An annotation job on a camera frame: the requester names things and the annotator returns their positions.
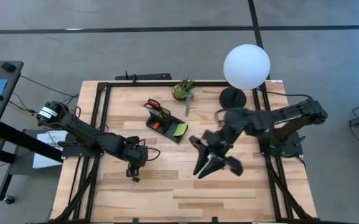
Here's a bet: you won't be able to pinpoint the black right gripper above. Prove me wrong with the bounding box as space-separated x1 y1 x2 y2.
189 127 245 180

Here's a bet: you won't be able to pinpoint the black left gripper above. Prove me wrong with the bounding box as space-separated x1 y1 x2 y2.
124 145 149 178

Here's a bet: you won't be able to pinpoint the green cloth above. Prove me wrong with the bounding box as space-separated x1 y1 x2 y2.
173 123 189 137

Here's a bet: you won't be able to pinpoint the black and red scissors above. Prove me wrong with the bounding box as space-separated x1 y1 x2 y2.
144 98 162 111

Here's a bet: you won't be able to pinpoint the black mesh desk organizer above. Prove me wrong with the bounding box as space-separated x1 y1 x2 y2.
144 104 189 144

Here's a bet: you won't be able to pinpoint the succulent plant in black pot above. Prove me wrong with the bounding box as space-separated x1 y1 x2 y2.
172 78 195 118

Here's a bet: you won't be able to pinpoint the white paper sheet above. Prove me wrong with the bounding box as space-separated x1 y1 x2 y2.
32 129 70 169

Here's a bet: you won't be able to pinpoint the black router box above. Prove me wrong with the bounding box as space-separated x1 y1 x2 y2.
114 70 172 81

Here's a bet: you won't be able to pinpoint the white globe table lamp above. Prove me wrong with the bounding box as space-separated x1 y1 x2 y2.
218 44 271 110

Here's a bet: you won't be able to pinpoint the black aluminium table frame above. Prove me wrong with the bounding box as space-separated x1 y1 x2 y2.
53 81 320 224

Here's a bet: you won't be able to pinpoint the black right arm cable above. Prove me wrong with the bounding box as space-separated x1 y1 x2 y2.
258 88 312 100

